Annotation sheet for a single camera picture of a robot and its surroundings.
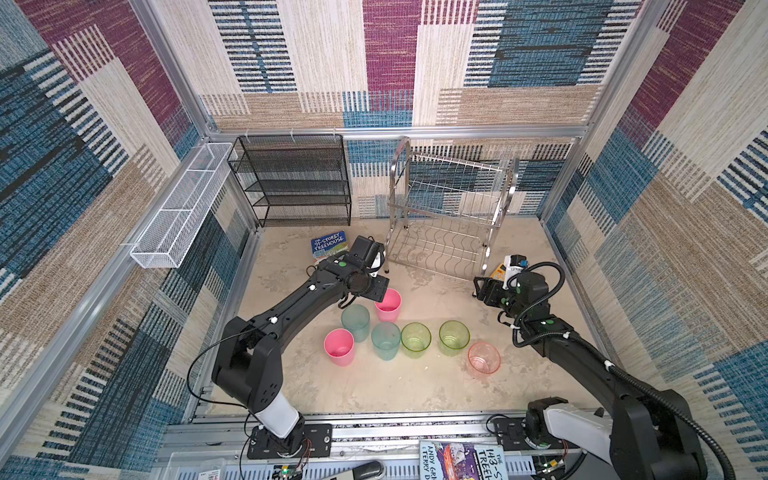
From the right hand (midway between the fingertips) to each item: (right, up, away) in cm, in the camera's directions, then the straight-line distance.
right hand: (483, 284), depth 86 cm
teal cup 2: (-28, -16, +1) cm, 32 cm away
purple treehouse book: (-12, -38, -18) cm, 44 cm away
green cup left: (-19, -16, +2) cm, 25 cm away
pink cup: (-27, -7, +1) cm, 28 cm away
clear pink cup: (0, -21, -1) cm, 21 cm away
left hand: (-30, +1, 0) cm, 30 cm away
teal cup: (-36, -9, -3) cm, 37 cm away
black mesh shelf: (-61, +35, +24) cm, 74 cm away
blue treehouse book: (-48, +11, +25) cm, 56 cm away
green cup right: (-8, -15, 0) cm, 17 cm away
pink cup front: (-41, -18, +1) cm, 45 cm away
